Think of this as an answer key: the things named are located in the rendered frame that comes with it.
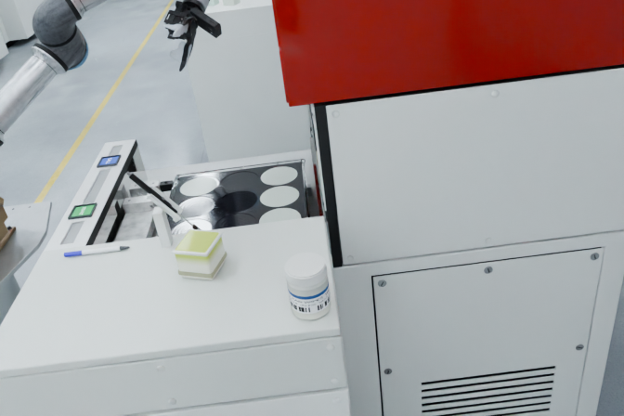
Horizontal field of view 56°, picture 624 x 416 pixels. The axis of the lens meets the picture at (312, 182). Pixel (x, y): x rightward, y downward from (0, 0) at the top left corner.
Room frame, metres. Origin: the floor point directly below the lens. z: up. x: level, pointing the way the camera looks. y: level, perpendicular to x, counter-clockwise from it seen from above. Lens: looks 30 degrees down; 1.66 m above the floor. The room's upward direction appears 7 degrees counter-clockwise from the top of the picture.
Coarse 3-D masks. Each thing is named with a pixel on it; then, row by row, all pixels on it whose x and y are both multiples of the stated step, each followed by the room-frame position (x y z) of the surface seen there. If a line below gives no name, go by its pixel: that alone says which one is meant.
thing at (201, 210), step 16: (192, 176) 1.44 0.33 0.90; (208, 176) 1.43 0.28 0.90; (224, 176) 1.41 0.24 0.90; (240, 176) 1.40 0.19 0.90; (256, 176) 1.39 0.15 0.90; (176, 192) 1.36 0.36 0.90; (208, 192) 1.34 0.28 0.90; (224, 192) 1.33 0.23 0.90; (240, 192) 1.32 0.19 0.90; (256, 192) 1.31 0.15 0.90; (304, 192) 1.27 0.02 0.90; (192, 208) 1.27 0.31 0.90; (208, 208) 1.26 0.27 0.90; (224, 208) 1.25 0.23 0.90; (240, 208) 1.24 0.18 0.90; (256, 208) 1.23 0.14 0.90; (272, 208) 1.22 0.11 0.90; (304, 208) 1.20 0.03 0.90; (176, 224) 1.20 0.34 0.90; (192, 224) 1.20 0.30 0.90; (208, 224) 1.19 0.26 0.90; (224, 224) 1.18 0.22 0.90; (240, 224) 1.17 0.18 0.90
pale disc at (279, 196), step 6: (282, 186) 1.32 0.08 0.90; (264, 192) 1.30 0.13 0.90; (270, 192) 1.30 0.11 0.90; (276, 192) 1.29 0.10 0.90; (282, 192) 1.29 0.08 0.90; (288, 192) 1.29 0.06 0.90; (294, 192) 1.28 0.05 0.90; (264, 198) 1.27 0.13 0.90; (270, 198) 1.27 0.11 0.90; (276, 198) 1.27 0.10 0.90; (282, 198) 1.26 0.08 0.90; (288, 198) 1.26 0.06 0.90; (294, 198) 1.25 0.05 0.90; (270, 204) 1.24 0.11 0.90; (276, 204) 1.23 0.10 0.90; (282, 204) 1.23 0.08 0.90
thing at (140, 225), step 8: (128, 216) 1.30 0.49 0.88; (136, 216) 1.30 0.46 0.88; (144, 216) 1.29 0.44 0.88; (152, 216) 1.29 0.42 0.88; (128, 224) 1.26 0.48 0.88; (136, 224) 1.26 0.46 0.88; (144, 224) 1.25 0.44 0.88; (152, 224) 1.27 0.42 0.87; (120, 232) 1.23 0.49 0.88; (128, 232) 1.23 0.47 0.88; (136, 232) 1.22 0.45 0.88; (144, 232) 1.22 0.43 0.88; (152, 232) 1.25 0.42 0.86; (120, 240) 1.19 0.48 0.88
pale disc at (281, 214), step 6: (276, 210) 1.21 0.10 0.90; (282, 210) 1.20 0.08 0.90; (288, 210) 1.20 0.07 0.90; (294, 210) 1.20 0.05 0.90; (264, 216) 1.19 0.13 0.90; (270, 216) 1.18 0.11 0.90; (276, 216) 1.18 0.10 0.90; (282, 216) 1.18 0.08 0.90; (288, 216) 1.17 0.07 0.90; (294, 216) 1.17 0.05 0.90; (300, 216) 1.17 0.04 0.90; (264, 222) 1.16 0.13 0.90; (270, 222) 1.16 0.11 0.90
